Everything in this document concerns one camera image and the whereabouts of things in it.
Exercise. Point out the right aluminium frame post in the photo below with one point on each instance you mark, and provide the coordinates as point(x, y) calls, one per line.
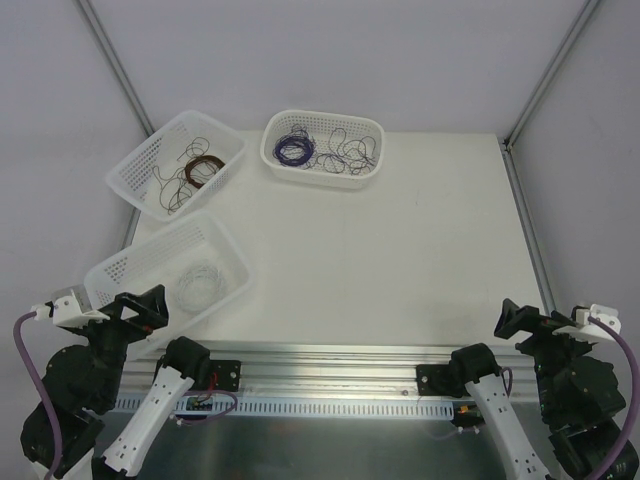
point(566, 46)

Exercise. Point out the left aluminium frame post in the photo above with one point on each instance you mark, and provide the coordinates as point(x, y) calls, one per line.
point(108, 51)

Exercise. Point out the white basket with brown wires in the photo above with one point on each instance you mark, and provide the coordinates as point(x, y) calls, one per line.
point(179, 167)

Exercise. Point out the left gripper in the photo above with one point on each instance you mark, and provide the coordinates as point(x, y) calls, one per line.
point(120, 320)

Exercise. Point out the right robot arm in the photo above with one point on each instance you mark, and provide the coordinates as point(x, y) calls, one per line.
point(587, 380)

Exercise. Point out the aluminium frame post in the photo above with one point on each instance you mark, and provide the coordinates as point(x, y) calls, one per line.
point(108, 51)
point(566, 46)

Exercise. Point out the white basket near left arm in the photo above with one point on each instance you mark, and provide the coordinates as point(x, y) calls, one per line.
point(195, 258)

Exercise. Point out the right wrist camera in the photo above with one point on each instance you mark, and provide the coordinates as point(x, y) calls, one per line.
point(592, 324)

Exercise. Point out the aluminium mounting rail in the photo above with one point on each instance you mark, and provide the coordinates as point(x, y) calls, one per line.
point(328, 371)

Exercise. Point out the white basket with purple wires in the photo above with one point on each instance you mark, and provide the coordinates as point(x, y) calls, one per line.
point(323, 149)

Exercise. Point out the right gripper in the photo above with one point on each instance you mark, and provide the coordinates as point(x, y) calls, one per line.
point(533, 326)

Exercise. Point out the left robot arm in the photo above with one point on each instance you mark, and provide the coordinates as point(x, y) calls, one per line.
point(81, 383)

